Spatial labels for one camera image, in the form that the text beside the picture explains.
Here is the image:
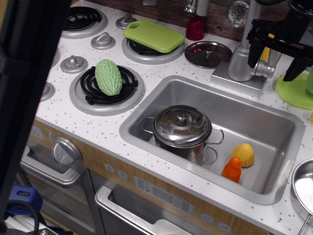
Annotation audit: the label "grey stove knob back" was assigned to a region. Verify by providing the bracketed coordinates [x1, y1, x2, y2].
[115, 13, 137, 30]

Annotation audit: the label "flat steel pot lid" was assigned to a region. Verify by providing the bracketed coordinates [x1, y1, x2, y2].
[184, 41, 232, 69]

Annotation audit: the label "red plastic cup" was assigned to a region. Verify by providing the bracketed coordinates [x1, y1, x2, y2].
[185, 16, 204, 41]

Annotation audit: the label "silver faucet lever handle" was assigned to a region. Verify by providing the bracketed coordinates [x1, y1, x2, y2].
[265, 48, 282, 77]

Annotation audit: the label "steel pot with lid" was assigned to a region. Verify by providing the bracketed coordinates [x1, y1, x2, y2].
[141, 105, 224, 165]

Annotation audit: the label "grey stove knob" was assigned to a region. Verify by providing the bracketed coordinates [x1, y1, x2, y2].
[115, 13, 137, 30]
[60, 55, 88, 74]
[90, 32, 116, 50]

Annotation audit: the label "silver oven door handle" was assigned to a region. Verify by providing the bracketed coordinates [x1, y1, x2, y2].
[20, 146, 81, 188]

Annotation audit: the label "back left stove burner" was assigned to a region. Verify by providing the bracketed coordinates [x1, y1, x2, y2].
[61, 6, 108, 39]

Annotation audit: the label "yellow toy banana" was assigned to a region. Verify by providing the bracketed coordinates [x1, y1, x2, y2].
[260, 33, 274, 62]

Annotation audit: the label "silver toy faucet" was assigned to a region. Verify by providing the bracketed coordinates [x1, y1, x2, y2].
[210, 0, 274, 98]

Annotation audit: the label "hanging clear glass ball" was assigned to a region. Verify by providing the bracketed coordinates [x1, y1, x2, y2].
[225, 0, 249, 27]

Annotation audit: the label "blue plastic clamp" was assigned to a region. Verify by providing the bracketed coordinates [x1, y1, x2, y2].
[5, 184, 43, 215]

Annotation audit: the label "green toy bitter gourd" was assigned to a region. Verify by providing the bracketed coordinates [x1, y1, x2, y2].
[95, 59, 122, 96]

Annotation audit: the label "green plastic plate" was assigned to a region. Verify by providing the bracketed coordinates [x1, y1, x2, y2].
[275, 73, 313, 110]

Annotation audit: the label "yellow toy corn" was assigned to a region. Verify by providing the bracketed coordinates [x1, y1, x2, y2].
[230, 143, 254, 168]

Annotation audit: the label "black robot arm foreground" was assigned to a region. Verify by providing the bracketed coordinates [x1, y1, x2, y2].
[0, 0, 303, 234]

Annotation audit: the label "grey stove knob front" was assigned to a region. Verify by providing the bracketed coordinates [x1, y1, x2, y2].
[60, 55, 88, 74]

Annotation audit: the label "grey stove knob middle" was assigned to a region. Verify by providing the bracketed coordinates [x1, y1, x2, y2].
[90, 32, 116, 50]

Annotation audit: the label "steel bowl at right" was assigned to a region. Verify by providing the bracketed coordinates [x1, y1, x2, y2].
[291, 158, 313, 226]

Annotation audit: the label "silver dishwasher door handle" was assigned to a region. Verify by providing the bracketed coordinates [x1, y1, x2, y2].
[95, 186, 190, 235]

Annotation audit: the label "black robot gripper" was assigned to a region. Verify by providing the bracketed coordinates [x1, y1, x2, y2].
[247, 0, 313, 82]

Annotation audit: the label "silver oven dial knob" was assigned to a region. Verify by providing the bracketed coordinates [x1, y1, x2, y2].
[51, 137, 82, 165]

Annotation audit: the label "back right stove burner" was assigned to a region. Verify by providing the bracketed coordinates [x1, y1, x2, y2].
[122, 38, 185, 65]

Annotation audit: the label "orange toy bottle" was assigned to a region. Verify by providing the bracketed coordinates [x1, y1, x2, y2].
[221, 157, 242, 184]

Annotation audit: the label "front black stove burner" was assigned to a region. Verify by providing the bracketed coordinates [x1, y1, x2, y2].
[69, 65, 145, 116]

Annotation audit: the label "green plastic cutting board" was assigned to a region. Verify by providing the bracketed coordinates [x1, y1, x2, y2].
[124, 19, 185, 53]

